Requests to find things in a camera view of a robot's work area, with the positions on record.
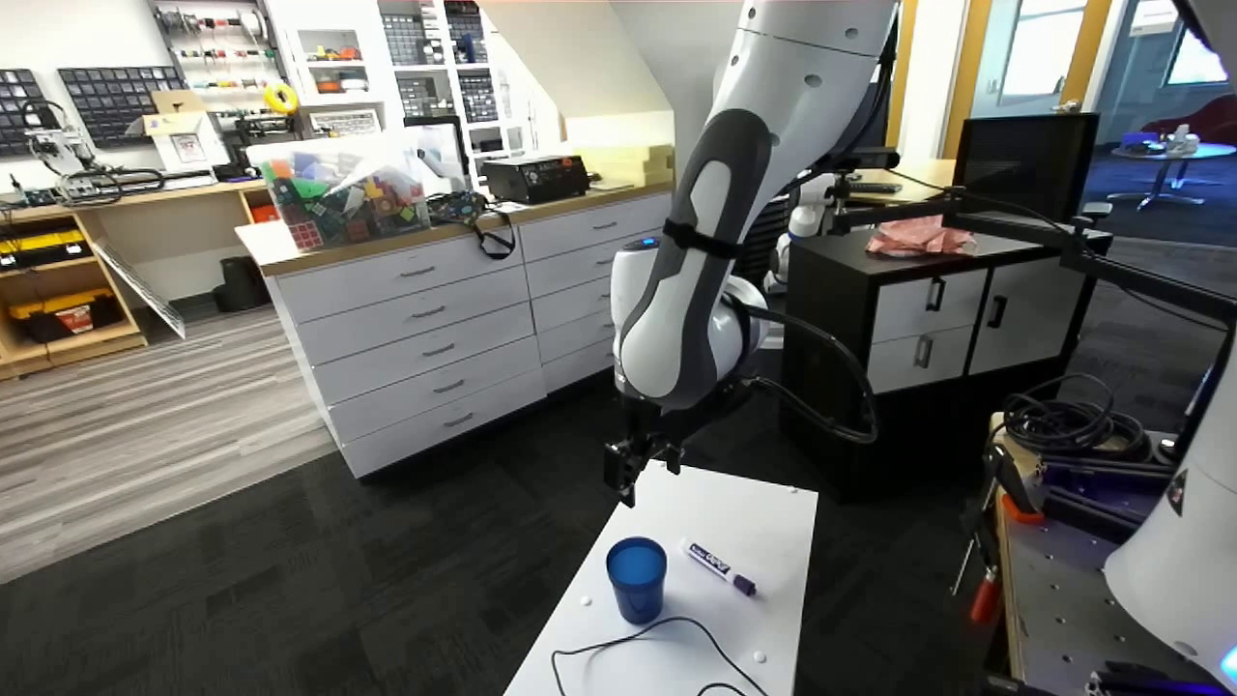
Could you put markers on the white shelf unit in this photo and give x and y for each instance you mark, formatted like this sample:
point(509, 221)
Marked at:
point(388, 63)

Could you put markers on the round background table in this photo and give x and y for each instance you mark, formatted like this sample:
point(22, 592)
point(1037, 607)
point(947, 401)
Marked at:
point(1173, 150)

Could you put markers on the black headphones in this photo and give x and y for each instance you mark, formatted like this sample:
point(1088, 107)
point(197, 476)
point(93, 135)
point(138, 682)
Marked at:
point(487, 239)

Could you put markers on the wooden workbench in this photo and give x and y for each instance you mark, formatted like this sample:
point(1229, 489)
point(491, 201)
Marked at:
point(79, 297)

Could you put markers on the black bin under bench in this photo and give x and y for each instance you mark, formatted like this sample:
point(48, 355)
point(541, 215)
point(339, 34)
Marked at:
point(241, 285)

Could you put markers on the blue plastic cup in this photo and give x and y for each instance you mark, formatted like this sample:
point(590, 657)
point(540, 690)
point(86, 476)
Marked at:
point(635, 583)

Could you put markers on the black horizontal bar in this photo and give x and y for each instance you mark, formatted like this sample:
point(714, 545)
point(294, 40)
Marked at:
point(1135, 276)

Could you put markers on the robot mount table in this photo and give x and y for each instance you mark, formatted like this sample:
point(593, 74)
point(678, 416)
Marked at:
point(1055, 606)

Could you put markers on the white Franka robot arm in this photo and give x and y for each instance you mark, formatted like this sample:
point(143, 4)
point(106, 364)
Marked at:
point(796, 128)

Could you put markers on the blue box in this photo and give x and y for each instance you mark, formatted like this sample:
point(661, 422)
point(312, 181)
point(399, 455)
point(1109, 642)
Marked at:
point(1107, 496)

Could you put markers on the pink cloth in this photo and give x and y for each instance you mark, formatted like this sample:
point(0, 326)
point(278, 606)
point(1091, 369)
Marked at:
point(917, 239)

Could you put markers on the small black pegboard panel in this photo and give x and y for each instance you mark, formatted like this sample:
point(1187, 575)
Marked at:
point(23, 114)

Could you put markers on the white drawer cabinet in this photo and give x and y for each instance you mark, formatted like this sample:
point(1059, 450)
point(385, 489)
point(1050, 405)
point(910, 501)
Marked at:
point(428, 333)

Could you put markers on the black box device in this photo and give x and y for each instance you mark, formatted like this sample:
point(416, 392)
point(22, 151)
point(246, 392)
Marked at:
point(535, 174)

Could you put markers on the black computer monitor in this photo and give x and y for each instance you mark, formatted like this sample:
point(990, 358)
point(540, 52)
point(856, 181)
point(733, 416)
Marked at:
point(1027, 169)

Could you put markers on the small parts organizer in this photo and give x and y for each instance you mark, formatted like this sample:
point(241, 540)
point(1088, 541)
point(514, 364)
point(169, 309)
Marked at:
point(217, 52)

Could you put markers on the black cabinet with white drawers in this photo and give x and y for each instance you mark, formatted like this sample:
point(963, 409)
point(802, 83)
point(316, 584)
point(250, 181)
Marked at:
point(930, 321)

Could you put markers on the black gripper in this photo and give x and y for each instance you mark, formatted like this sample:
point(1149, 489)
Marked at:
point(670, 425)

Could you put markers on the yellow window frame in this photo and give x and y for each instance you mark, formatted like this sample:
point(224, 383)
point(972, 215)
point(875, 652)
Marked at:
point(972, 52)

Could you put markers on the large black pegboard panel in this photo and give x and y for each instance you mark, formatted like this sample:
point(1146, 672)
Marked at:
point(119, 103)

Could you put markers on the white picture frame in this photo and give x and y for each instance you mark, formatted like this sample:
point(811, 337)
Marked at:
point(187, 142)

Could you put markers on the black camera on stand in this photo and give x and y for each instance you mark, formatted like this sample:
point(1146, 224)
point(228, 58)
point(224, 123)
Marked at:
point(850, 160)

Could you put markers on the purple and white marker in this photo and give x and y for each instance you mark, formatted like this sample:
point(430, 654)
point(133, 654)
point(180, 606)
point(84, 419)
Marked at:
point(720, 570)

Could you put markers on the yellow tape dispenser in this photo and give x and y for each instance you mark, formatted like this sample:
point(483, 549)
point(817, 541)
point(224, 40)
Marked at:
point(278, 103)

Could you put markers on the clear bin of colourful items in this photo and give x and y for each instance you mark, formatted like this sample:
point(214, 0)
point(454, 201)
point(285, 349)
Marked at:
point(349, 196)

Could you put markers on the leaning white board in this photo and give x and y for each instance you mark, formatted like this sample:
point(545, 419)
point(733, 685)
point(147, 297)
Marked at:
point(138, 290)

